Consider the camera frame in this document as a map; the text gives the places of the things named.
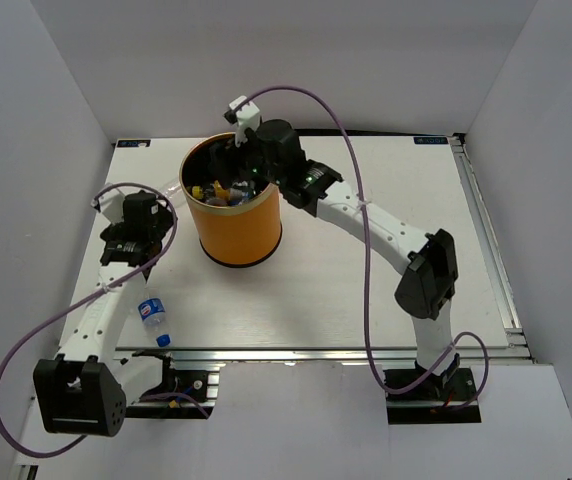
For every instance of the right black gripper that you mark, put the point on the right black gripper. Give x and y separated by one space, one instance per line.
225 155

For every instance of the blue label blue cap bottle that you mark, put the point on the blue label blue cap bottle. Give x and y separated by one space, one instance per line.
153 317

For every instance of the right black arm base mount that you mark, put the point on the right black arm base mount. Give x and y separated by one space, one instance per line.
427 405

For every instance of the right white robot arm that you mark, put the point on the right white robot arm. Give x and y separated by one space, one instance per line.
426 262

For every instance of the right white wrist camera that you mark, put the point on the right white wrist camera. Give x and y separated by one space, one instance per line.
242 114

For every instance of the orange label yellow cap bottle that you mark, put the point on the orange label yellow cap bottle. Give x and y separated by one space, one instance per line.
214 189

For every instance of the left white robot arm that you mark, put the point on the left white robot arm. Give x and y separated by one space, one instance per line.
86 389

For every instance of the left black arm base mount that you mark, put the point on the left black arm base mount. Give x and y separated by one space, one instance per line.
182 392

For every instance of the blue bottle inside bin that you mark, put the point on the blue bottle inside bin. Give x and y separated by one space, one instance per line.
240 198

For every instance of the red label red cap bottle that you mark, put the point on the red label red cap bottle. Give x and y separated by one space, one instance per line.
215 201

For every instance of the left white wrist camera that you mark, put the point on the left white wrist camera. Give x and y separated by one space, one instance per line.
109 203

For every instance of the aluminium table rail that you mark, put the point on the aluminium table rail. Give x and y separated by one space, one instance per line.
517 349
245 355

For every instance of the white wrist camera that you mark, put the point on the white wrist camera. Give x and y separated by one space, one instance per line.
109 203
242 114

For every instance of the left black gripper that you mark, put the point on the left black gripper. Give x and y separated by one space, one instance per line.
165 221

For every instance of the orange cylindrical bin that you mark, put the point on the orange cylindrical bin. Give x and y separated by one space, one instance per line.
235 237

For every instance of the clear crushed plastic bottle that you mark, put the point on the clear crushed plastic bottle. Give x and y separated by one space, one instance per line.
173 191

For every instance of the front aluminium table rail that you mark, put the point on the front aluminium table rail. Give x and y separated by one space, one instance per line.
245 355

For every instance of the right aluminium table rail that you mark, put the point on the right aluminium table rail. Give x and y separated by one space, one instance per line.
517 349

